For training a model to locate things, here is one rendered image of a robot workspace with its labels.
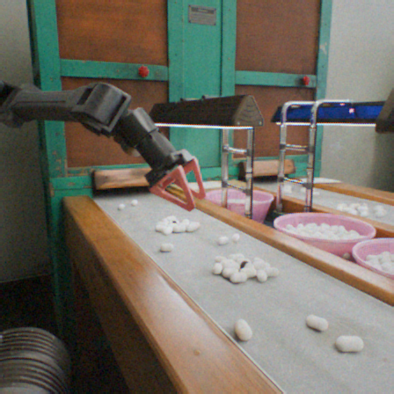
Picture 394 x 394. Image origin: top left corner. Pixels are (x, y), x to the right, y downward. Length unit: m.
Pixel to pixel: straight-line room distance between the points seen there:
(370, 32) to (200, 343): 3.46
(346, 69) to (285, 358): 3.14
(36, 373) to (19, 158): 1.93
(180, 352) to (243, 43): 1.49
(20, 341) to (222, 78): 1.40
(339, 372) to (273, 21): 1.61
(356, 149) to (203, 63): 2.29
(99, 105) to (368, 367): 0.57
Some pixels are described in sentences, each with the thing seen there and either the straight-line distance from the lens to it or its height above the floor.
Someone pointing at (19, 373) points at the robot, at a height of 0.79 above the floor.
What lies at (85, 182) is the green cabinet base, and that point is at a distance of 1.51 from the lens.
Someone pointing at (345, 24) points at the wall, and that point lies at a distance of 3.55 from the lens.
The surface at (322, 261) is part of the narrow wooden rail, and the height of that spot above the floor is 0.76.
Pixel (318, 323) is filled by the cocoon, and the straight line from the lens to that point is 0.62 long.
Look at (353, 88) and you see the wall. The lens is 3.60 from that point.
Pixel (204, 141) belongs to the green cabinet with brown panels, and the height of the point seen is 0.96.
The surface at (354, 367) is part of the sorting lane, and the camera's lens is 0.57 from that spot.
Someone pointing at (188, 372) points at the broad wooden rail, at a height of 0.76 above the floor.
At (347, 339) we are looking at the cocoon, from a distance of 0.59.
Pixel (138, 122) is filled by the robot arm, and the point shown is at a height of 1.05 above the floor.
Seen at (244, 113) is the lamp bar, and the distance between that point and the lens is 0.83.
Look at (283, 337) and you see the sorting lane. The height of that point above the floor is 0.74.
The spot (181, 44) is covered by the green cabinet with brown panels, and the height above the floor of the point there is 1.36.
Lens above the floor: 1.06
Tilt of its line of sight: 12 degrees down
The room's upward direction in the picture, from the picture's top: straight up
